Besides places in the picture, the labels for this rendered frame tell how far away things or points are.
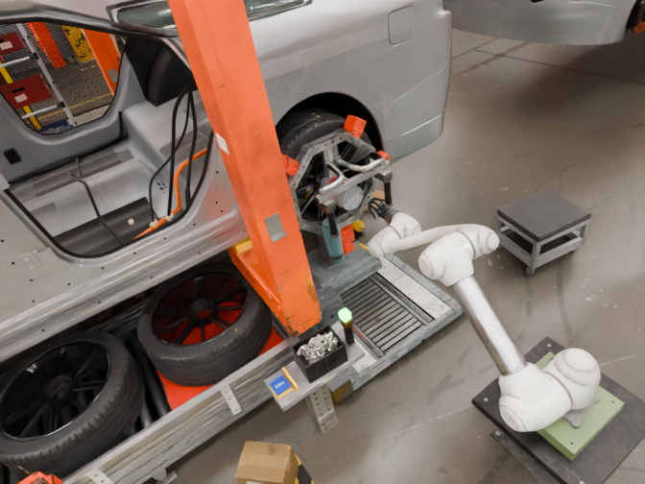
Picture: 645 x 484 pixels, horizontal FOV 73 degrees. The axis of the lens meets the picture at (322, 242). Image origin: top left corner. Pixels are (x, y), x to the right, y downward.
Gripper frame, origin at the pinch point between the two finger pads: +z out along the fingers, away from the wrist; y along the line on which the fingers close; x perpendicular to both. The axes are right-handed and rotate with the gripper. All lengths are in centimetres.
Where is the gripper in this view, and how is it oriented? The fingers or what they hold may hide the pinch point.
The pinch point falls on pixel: (367, 200)
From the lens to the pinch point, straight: 253.5
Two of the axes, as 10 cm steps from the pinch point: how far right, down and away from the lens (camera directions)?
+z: -5.5, -4.6, 7.0
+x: -7.0, -2.1, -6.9
